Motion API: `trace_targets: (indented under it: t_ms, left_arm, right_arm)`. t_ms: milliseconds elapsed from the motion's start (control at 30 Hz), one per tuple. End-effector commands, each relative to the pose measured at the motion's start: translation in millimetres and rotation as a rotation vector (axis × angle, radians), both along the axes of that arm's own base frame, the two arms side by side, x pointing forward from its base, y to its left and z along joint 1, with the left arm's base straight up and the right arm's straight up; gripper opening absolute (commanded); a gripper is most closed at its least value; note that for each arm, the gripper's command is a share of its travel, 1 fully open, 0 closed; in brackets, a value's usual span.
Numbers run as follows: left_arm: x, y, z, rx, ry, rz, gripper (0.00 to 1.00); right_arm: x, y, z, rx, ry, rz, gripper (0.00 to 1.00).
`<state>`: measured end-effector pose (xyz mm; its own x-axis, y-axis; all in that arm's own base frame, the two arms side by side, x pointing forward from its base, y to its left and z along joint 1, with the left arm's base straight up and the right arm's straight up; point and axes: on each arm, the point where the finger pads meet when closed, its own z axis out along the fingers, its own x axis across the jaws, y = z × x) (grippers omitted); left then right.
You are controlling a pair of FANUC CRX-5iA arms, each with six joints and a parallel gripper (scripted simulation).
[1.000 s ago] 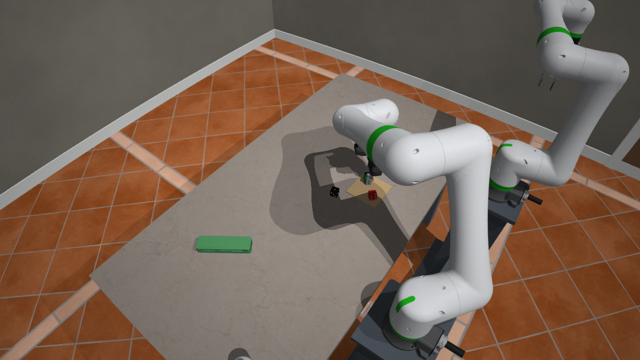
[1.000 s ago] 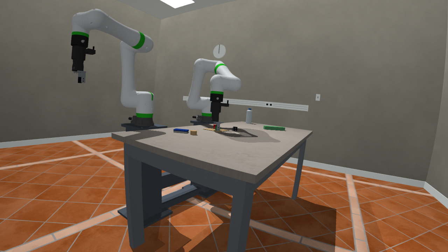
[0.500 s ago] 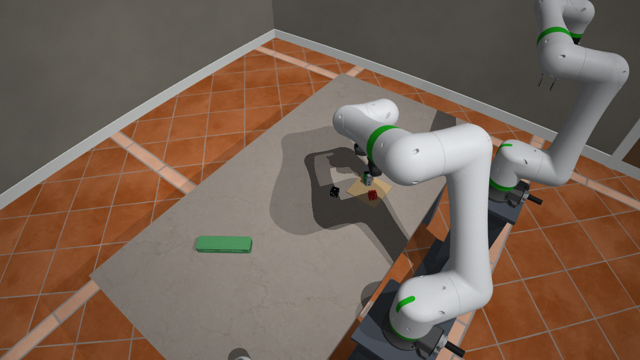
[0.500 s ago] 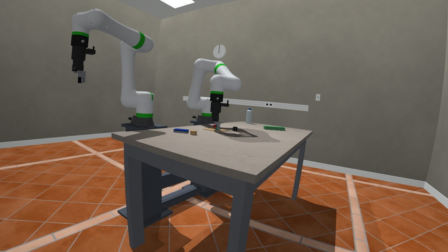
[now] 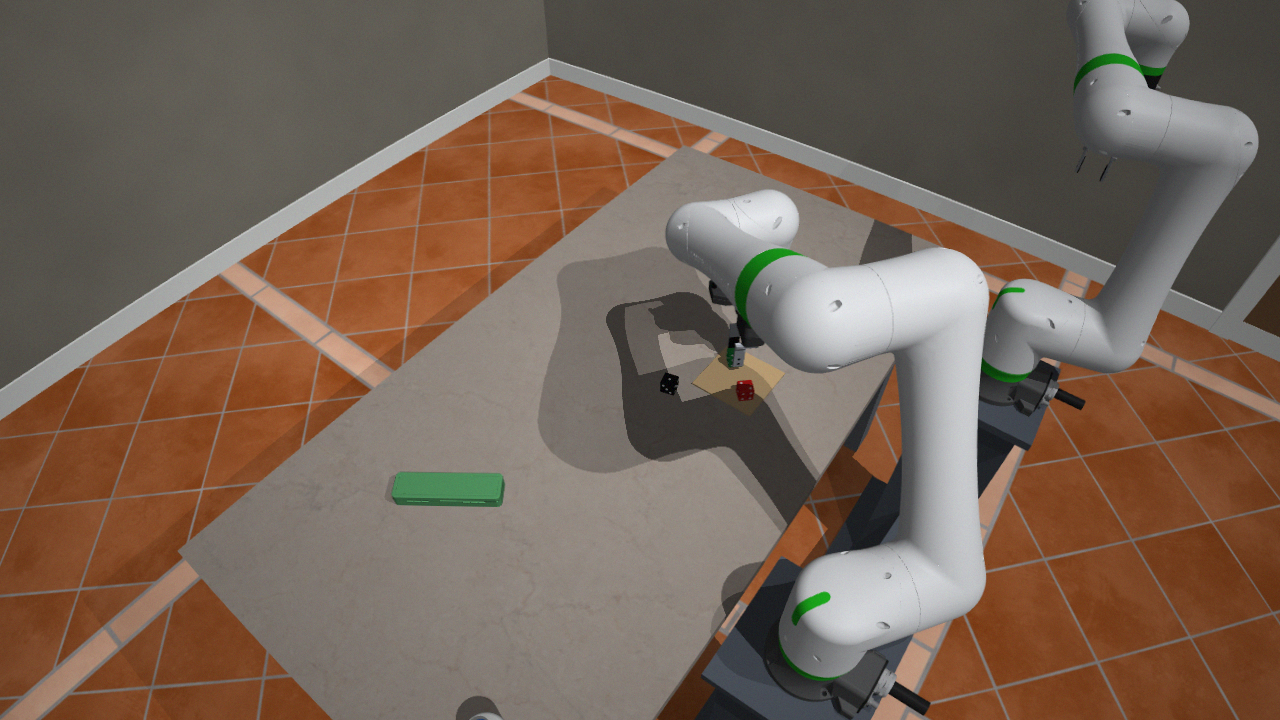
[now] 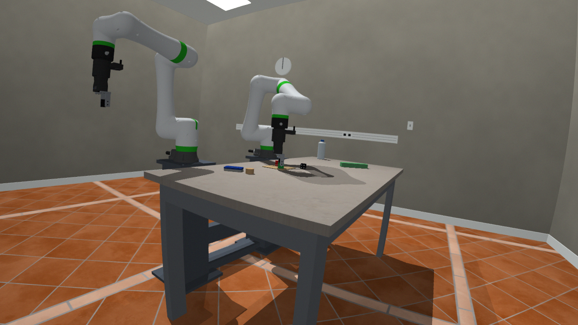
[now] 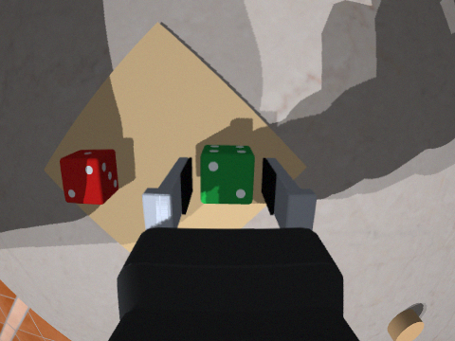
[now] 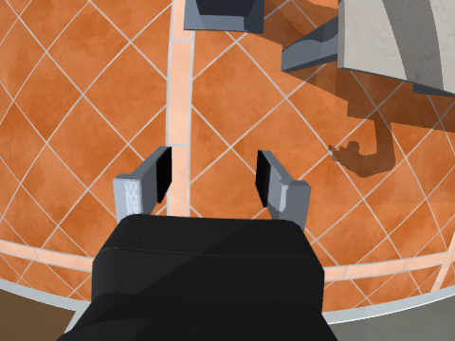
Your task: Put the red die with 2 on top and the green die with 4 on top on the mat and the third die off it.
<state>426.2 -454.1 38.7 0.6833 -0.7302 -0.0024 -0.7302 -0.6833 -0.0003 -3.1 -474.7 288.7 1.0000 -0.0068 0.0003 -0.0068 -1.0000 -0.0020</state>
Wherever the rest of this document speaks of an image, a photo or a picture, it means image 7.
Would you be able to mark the red die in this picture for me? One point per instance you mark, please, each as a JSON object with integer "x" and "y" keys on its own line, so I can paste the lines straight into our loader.
{"x": 89, "y": 176}

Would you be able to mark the green die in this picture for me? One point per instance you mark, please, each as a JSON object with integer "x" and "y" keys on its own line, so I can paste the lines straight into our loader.
{"x": 227, "y": 175}

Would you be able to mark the tan flat mat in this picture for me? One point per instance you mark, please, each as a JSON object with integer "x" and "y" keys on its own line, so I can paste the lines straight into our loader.
{"x": 161, "y": 103}

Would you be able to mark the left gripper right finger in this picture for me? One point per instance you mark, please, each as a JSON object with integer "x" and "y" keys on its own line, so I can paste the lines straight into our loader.
{"x": 291, "y": 205}

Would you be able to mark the tan cylinder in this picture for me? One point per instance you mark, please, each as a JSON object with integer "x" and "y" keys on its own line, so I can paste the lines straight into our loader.
{"x": 406, "y": 326}

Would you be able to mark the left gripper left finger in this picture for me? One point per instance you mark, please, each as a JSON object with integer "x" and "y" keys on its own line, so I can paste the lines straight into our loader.
{"x": 163, "y": 206}

